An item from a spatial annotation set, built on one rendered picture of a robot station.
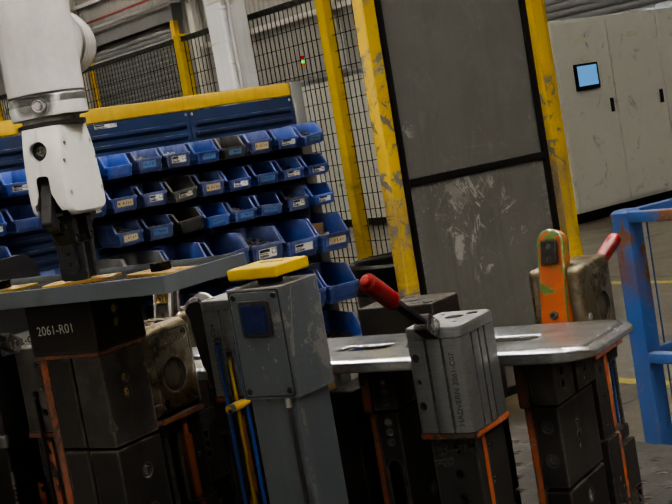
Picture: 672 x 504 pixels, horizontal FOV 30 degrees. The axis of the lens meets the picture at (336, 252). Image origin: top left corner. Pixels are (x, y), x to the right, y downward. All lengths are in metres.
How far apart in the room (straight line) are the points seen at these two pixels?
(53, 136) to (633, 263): 2.26
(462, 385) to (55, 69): 0.55
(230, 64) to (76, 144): 5.28
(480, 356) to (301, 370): 0.22
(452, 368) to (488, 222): 3.67
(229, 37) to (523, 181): 2.17
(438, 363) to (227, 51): 5.42
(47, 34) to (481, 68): 3.71
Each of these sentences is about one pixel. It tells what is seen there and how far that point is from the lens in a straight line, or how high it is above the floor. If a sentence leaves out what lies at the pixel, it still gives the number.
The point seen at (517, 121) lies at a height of 1.20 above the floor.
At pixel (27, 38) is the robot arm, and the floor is 1.43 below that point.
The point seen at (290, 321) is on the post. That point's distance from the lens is 1.22.
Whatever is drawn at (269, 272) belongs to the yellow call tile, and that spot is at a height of 1.15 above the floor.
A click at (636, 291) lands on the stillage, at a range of 3.41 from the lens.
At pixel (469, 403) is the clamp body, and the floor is 0.98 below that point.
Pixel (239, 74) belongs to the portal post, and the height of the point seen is 1.67.
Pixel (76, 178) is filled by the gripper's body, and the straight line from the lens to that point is 1.39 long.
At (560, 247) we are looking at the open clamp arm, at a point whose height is 1.09.
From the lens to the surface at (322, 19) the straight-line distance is 6.32.
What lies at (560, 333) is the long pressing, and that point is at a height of 1.00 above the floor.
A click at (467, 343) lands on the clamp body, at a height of 1.04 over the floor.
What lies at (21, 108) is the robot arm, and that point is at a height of 1.36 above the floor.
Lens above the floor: 1.27
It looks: 5 degrees down
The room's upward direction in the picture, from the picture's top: 10 degrees counter-clockwise
